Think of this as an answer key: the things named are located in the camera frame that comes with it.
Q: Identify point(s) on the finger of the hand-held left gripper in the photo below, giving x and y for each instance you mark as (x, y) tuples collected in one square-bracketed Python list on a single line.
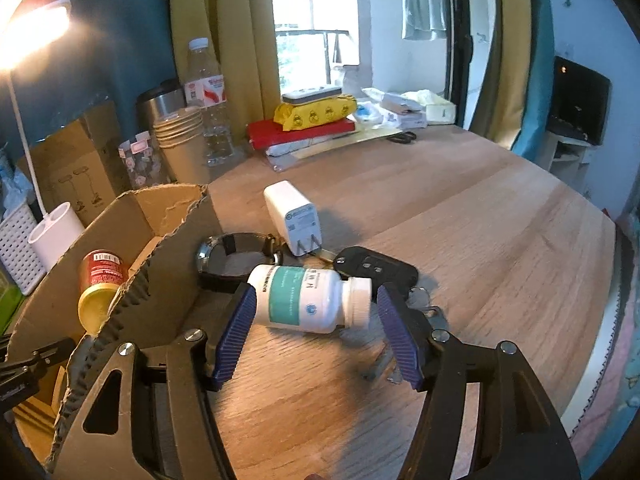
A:
[(52, 351)]

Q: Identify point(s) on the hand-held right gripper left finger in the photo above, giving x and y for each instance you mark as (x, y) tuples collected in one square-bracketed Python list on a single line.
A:
[(232, 335)]

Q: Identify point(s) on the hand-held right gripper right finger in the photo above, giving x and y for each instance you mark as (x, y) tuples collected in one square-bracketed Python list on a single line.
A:
[(397, 340)]

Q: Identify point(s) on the white pill bottle green label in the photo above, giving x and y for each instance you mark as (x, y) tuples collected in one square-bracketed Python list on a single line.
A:
[(300, 300)]

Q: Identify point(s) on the black car key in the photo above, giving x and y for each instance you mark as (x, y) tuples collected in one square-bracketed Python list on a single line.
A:
[(380, 265)]

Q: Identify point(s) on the cardboard box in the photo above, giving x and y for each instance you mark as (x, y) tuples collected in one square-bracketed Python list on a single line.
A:
[(170, 280)]

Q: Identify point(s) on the red can gold lid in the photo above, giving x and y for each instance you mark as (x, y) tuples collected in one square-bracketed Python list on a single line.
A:
[(102, 275)]

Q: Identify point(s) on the white wall charger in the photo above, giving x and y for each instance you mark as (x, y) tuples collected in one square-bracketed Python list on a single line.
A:
[(287, 210)]

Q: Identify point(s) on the metal key bunch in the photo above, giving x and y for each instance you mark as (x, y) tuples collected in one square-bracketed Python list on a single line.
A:
[(425, 300)]

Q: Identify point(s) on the white plastic woven basket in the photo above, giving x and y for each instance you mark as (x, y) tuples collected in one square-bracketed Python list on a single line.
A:
[(15, 250)]

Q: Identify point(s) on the white desk lamp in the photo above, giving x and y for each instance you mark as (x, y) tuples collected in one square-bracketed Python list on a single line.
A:
[(55, 235)]

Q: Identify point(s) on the clear plastic bag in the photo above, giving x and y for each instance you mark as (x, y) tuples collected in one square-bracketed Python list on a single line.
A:
[(15, 185)]

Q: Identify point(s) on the stack of kraft paper cups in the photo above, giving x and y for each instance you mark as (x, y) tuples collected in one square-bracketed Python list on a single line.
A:
[(187, 160)]

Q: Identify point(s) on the grey plastic mailer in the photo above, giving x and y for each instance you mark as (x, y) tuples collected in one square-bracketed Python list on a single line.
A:
[(285, 152)]

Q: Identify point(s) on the brown cardboard lamp package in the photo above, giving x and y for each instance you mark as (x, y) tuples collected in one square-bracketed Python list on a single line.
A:
[(75, 160)]

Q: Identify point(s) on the floral printed glass jar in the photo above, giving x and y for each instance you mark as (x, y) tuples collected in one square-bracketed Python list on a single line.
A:
[(142, 165)]

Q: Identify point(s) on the black scissors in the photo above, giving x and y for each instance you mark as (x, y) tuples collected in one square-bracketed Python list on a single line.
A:
[(402, 137)]

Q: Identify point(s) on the red book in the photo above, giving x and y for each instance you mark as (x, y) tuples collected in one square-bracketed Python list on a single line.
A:
[(265, 132)]

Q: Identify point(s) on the beige paper envelope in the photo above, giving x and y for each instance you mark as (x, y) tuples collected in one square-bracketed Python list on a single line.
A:
[(370, 134)]

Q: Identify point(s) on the clear plastic water bottle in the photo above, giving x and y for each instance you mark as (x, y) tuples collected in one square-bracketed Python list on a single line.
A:
[(210, 125)]

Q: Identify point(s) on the printed bed sheet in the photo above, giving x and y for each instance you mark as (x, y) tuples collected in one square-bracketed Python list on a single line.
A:
[(615, 360)]

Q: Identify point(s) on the white tissue pack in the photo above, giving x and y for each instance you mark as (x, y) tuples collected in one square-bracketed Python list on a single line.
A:
[(405, 117)]

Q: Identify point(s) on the yellow printed packet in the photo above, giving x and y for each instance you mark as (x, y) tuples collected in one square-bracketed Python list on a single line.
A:
[(310, 115)]

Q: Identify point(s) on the pale yellow tissue pack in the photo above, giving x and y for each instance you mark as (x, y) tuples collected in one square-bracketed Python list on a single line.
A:
[(435, 107)]

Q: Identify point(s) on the stainless steel thermos mug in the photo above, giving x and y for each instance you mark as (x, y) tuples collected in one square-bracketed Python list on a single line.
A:
[(157, 105)]

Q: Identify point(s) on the white television stand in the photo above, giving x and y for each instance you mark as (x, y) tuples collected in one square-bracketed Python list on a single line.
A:
[(565, 160)]

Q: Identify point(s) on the flat white device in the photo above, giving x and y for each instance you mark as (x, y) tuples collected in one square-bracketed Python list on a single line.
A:
[(310, 95)]

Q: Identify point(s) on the teal curtain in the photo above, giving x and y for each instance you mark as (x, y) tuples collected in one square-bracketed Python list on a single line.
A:
[(537, 85)]

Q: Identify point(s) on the yellow curtain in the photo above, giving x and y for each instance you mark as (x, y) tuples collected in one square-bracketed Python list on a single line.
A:
[(240, 35), (505, 60)]

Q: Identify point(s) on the black television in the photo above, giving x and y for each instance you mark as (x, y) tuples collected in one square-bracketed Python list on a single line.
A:
[(580, 100)]

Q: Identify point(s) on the black-framed glass door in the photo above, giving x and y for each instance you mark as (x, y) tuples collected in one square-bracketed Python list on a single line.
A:
[(457, 35)]

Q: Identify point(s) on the hanging grey garment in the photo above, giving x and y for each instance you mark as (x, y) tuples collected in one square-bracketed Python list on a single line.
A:
[(425, 0)]

